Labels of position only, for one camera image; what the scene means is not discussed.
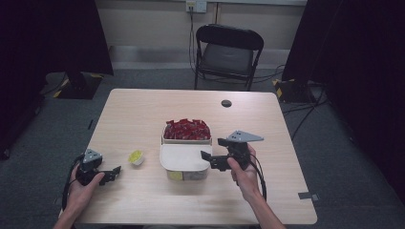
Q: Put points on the person's left hand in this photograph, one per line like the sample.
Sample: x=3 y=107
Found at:
x=79 y=195

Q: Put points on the white container lid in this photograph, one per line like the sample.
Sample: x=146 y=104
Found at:
x=183 y=156

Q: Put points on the small yellow sauce cup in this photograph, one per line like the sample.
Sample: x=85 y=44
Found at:
x=175 y=175
x=135 y=156

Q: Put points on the clear plastic container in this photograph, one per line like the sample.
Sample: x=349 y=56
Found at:
x=196 y=175

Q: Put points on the white wall outlet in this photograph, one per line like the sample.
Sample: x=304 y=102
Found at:
x=196 y=5

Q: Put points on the black stand base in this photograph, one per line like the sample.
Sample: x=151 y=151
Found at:
x=79 y=86
x=293 y=90

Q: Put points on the black folding chair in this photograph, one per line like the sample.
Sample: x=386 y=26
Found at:
x=227 y=57

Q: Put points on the person's right hand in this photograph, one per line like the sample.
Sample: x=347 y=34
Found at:
x=250 y=181

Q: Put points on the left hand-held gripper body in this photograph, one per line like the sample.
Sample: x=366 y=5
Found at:
x=90 y=165

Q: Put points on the pile of red packets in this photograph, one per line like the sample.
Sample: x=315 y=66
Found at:
x=187 y=129

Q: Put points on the grey floor tape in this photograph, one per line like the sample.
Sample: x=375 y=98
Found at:
x=309 y=196

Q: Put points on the black table grommet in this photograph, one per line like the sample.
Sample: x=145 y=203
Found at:
x=226 y=103

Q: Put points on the beige open container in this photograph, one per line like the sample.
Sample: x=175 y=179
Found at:
x=186 y=141

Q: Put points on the black floor tape strip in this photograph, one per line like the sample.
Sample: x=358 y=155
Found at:
x=90 y=124

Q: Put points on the black curtain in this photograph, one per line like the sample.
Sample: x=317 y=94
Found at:
x=47 y=38
x=359 y=63

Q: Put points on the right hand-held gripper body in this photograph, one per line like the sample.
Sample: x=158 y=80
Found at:
x=238 y=149

